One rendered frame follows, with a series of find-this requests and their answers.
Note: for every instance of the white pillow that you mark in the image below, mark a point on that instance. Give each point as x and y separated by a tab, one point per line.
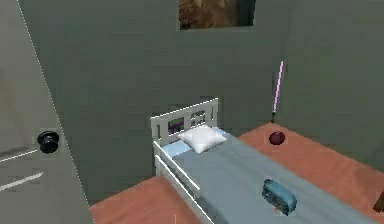
201	138

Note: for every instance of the white framed bed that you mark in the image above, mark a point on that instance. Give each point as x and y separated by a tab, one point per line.
230	170

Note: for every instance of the dark red ball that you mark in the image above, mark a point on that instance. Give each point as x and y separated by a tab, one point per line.
276	137

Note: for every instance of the blue box shaped object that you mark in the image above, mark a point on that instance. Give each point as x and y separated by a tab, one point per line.
278	197

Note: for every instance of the black round door knob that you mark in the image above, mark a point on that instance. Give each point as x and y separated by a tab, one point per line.
48	141

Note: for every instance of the grey room door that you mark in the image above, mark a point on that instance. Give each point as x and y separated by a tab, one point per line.
30	140

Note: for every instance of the brown framed wall picture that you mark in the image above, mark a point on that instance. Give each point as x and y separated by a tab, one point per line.
216	13

